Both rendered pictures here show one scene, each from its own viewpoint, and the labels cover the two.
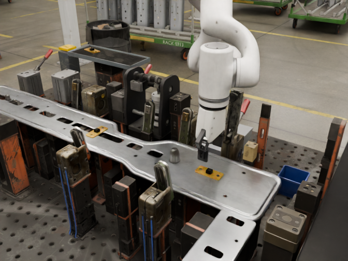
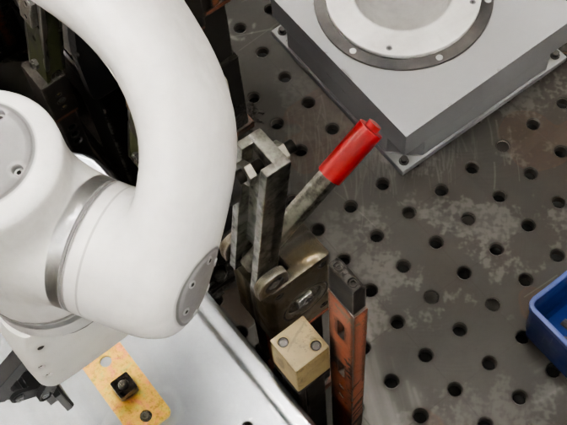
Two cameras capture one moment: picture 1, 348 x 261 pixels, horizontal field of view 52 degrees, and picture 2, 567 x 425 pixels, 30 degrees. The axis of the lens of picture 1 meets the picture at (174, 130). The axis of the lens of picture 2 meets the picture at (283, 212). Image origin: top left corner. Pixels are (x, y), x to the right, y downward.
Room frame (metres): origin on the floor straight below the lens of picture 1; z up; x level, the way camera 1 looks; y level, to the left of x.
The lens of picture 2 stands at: (0.70, -0.36, 1.84)
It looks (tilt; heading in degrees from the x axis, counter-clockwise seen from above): 63 degrees down; 25
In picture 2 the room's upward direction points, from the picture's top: 7 degrees counter-clockwise
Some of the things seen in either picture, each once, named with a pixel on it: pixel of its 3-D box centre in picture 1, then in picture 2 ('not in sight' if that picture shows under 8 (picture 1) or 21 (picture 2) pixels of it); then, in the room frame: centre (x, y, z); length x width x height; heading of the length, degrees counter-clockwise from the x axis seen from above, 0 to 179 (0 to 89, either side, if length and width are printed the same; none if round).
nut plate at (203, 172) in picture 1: (209, 171); (124, 387); (0.89, -0.11, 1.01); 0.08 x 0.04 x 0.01; 57
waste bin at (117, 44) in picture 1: (110, 55); not in sight; (4.06, 0.74, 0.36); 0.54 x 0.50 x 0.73; 146
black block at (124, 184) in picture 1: (127, 220); not in sight; (0.85, 0.15, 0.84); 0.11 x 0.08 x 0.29; 147
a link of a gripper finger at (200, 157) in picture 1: (201, 153); (35, 391); (0.84, -0.08, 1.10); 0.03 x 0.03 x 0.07; 57
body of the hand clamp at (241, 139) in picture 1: (229, 178); (288, 325); (1.03, -0.20, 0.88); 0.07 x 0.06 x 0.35; 147
